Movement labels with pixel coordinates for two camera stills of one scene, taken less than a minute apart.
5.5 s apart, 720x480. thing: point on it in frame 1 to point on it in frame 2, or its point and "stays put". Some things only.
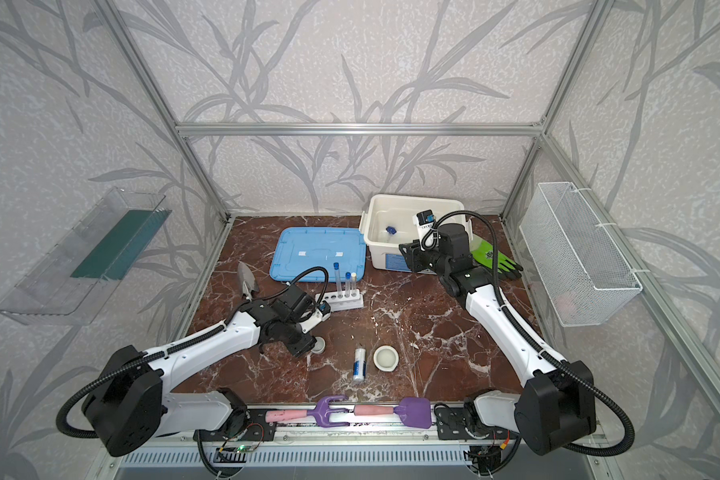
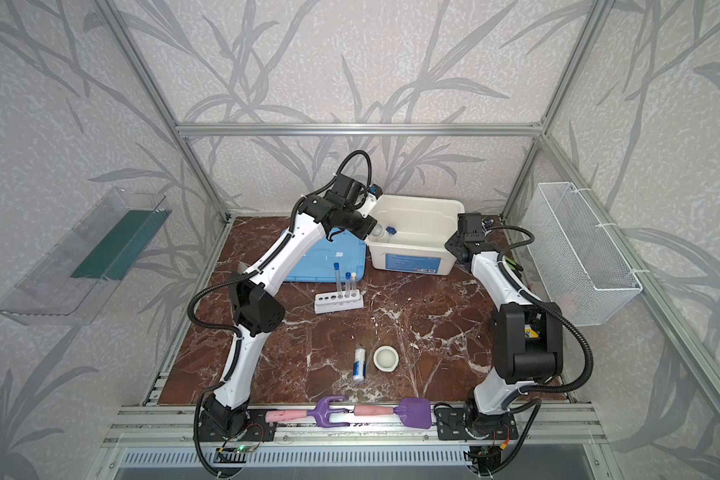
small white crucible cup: (319, 345) to (378, 231)
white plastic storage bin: (390, 223) stays put
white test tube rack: (342, 300) stays put
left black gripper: (300, 341) to (363, 225)
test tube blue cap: (336, 266) stays put
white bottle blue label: (359, 364) stays put
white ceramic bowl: (386, 358) stays put
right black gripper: (413, 254) to (456, 245)
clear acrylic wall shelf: (87, 260) stays put
